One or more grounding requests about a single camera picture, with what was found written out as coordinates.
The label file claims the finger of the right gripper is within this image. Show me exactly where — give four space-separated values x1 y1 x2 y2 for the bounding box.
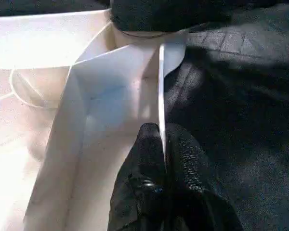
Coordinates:
109 0 233 33

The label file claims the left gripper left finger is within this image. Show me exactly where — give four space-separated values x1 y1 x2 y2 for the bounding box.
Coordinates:
107 122 167 231

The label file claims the black table mat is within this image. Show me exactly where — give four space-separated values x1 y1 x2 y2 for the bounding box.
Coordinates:
0 0 289 231

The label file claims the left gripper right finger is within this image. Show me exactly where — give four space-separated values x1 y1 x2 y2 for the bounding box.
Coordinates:
164 123 244 231

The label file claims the white plastic table top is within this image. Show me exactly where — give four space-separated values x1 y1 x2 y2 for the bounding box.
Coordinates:
0 9 187 231

